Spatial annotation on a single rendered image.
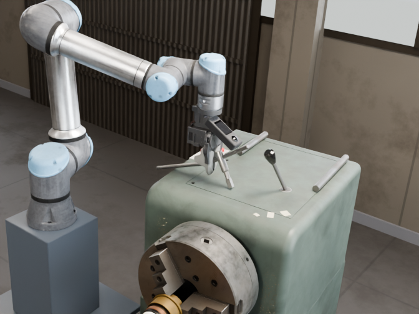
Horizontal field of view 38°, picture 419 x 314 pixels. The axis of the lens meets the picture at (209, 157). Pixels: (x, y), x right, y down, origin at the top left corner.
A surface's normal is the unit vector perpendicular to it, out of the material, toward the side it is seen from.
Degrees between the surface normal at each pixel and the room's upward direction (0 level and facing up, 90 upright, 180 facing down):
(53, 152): 7
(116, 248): 0
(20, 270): 90
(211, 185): 0
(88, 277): 90
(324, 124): 90
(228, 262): 41
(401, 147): 90
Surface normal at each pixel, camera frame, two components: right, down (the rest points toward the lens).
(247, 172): 0.06, -0.91
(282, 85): -0.60, 0.30
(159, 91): -0.23, 0.40
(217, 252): 0.45, -0.68
